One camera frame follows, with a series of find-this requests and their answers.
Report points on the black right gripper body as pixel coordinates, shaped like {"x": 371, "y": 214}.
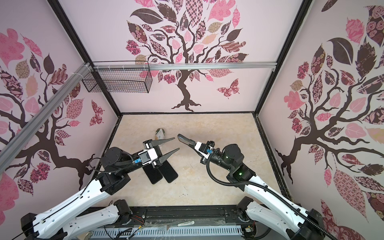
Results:
{"x": 212, "y": 145}

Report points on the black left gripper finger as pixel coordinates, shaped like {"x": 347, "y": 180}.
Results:
{"x": 165, "y": 157}
{"x": 155, "y": 143}

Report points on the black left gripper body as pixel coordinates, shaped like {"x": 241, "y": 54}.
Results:
{"x": 156, "y": 151}

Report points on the black smartphone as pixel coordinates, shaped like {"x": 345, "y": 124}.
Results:
{"x": 168, "y": 172}

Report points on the black phone case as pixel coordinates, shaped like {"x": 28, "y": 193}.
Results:
{"x": 154, "y": 175}

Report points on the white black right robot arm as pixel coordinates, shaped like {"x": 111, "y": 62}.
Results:
{"x": 265, "y": 205}

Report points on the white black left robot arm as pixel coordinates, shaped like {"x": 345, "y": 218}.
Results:
{"x": 66, "y": 220}

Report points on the crushed green drink can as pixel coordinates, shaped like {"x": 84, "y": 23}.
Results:
{"x": 160, "y": 134}

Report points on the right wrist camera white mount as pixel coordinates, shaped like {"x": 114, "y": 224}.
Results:
{"x": 199, "y": 148}

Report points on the black wire basket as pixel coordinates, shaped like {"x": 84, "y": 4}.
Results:
{"x": 119, "y": 77}

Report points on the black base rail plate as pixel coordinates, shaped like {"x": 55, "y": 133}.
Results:
{"x": 185, "y": 216}

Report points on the aluminium rail back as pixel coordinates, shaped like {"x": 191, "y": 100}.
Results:
{"x": 199, "y": 66}

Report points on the aluminium rail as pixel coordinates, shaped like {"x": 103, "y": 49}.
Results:
{"x": 199, "y": 66}
{"x": 12, "y": 149}

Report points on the white slotted cable duct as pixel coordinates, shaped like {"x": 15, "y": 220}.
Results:
{"x": 170, "y": 234}

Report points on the aluminium rail left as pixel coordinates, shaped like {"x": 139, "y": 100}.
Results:
{"x": 12, "y": 149}

